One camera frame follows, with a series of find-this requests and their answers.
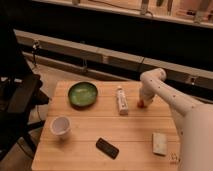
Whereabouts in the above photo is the red pepper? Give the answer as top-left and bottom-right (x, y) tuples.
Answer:
(137, 100), (145, 108)

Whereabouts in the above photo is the green ceramic bowl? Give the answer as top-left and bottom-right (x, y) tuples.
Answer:
(68, 82), (98, 107)

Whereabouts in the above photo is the white tube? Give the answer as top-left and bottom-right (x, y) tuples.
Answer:
(116, 86), (128, 115)

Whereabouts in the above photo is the beige sponge block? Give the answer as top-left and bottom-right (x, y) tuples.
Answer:
(152, 132), (167, 156)

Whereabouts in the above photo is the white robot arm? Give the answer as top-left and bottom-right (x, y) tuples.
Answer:
(139, 68), (213, 171)

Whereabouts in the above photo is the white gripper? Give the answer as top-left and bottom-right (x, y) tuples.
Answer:
(139, 86), (155, 107)

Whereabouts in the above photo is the black chair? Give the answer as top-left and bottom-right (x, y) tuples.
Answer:
(0, 5), (49, 161)

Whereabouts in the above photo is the black remote control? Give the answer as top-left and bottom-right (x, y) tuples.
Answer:
(96, 138), (119, 159)

